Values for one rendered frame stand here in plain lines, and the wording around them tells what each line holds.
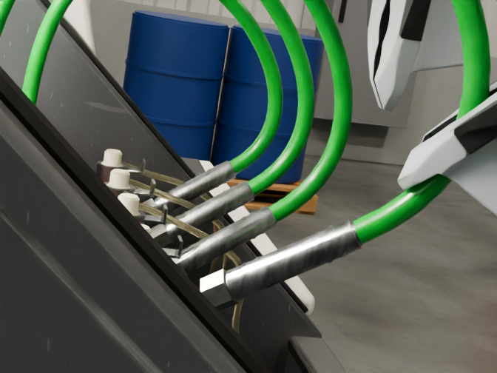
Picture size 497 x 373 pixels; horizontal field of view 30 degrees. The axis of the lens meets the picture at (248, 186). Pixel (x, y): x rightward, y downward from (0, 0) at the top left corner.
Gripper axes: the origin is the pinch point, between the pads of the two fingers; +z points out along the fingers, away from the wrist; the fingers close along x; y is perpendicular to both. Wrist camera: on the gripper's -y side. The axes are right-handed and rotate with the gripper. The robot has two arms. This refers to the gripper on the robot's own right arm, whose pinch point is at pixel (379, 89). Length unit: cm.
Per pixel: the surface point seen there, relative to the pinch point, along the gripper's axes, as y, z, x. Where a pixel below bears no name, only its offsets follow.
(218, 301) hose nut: -10.5, 12.2, -8.8
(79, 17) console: -18.0, 0.8, 37.0
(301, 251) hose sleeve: -6.7, 8.5, -10.2
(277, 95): 0.1, 4.4, 25.2
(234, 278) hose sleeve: -9.9, 10.8, -8.9
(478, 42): 0.0, -4.4, -12.8
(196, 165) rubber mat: 8, 28, 99
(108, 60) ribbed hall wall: 34, 72, 647
